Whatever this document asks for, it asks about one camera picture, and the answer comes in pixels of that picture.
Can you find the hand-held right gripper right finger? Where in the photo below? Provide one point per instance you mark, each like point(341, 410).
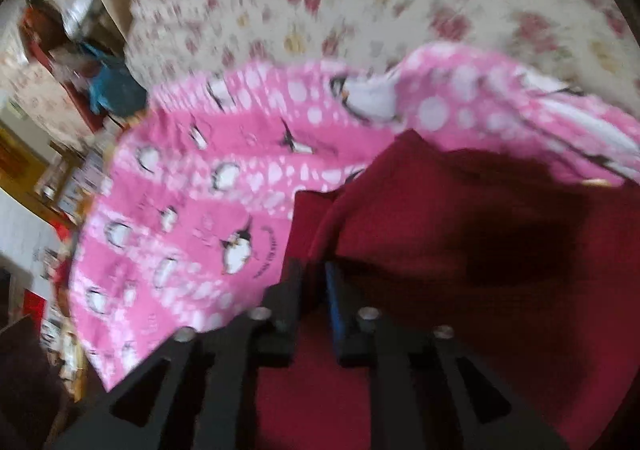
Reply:
point(335, 300)

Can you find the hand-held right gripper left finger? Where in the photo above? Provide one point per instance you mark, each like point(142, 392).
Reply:
point(287, 302)

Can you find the dark red sweater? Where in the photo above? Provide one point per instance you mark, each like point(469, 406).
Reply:
point(450, 255)

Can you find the pink penguin print blanket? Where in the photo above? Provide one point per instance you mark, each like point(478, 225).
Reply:
point(210, 190)

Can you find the blue cloth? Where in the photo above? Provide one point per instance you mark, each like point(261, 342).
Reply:
point(110, 84)

